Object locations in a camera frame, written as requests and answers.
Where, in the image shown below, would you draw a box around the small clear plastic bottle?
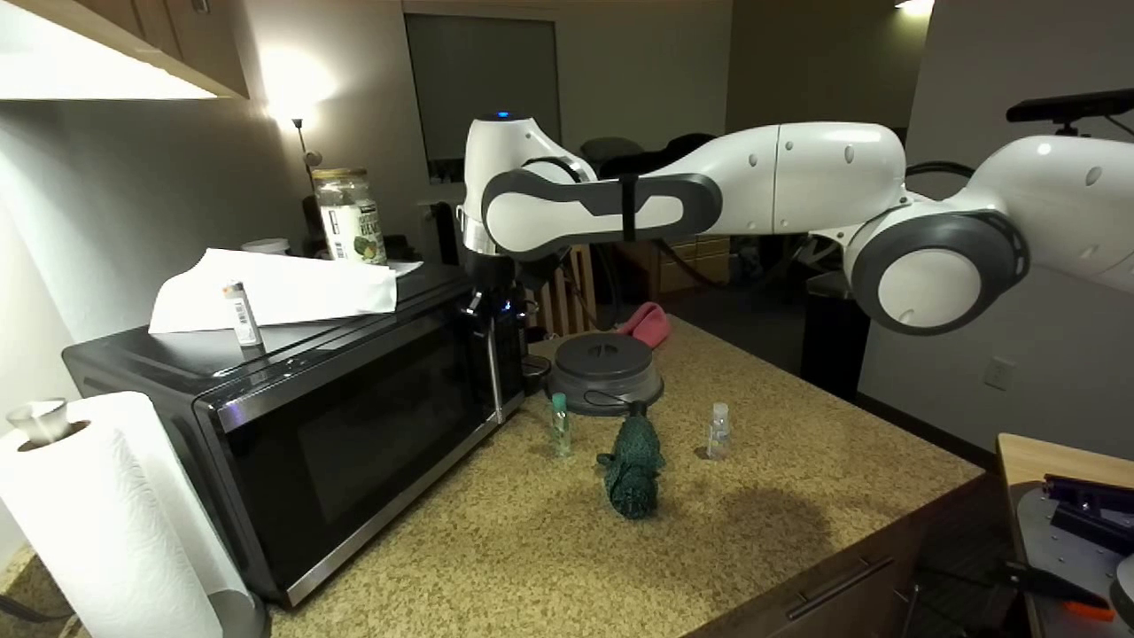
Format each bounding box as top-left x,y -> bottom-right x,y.
702,400 -> 734,460

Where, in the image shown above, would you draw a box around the black trash bin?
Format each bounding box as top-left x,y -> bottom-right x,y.
803,273 -> 875,400

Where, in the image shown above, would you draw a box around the wooden upper cabinets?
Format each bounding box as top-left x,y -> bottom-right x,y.
0,0 -> 251,107

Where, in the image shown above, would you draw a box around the red cloth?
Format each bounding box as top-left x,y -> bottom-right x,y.
622,298 -> 678,354

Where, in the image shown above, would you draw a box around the black stereo camera bar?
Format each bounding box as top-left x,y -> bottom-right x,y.
1003,85 -> 1134,128

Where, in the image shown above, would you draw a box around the grey window blind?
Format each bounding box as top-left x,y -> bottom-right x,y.
403,10 -> 567,173

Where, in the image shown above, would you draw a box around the black steel microwave oven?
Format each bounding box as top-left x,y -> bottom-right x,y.
60,264 -> 534,612

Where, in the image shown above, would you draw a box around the small green plastic bottle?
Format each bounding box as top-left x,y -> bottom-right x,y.
546,389 -> 577,460

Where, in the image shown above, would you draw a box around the wooden slatted chair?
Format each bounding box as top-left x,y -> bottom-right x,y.
526,244 -> 603,343

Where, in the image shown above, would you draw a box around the wooden cart with black tools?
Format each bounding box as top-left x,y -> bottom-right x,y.
996,428 -> 1134,638

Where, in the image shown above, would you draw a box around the lit desk lamp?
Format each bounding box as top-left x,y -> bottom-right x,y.
264,46 -> 338,192

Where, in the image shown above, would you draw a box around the small clear tube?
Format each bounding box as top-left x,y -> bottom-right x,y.
224,281 -> 266,354

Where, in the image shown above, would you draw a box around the white folded cloth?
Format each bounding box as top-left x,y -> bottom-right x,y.
149,244 -> 427,337

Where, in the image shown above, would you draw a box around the glass storage jar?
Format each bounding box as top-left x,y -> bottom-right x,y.
312,167 -> 387,267

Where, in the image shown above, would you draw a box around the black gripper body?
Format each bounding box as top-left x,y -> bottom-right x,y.
466,251 -> 526,305

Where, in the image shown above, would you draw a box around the white paper towel roll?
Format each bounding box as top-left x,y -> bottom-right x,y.
0,389 -> 259,638

